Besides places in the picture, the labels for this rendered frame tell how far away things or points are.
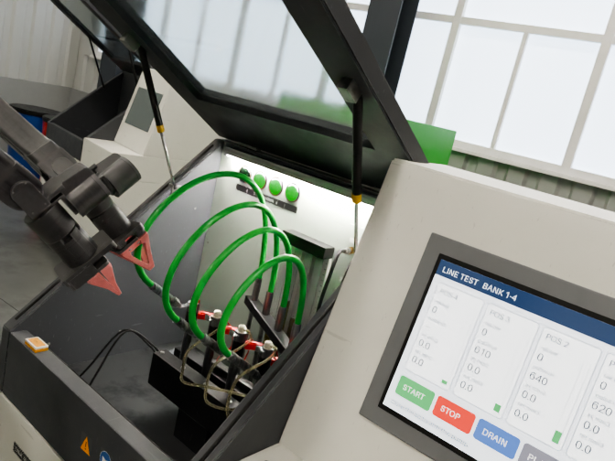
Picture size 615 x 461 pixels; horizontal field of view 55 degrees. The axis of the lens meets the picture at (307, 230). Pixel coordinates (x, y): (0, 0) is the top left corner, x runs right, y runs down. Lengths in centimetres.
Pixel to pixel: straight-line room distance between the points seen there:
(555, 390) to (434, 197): 38
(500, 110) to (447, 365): 424
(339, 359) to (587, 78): 415
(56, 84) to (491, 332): 808
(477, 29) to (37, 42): 548
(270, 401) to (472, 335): 38
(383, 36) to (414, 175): 411
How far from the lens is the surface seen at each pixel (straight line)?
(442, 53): 542
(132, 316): 172
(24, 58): 850
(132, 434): 122
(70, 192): 99
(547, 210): 102
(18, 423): 158
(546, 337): 99
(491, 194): 105
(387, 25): 520
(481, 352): 102
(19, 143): 127
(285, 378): 113
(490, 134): 516
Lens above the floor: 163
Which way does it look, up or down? 13 degrees down
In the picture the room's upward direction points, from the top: 13 degrees clockwise
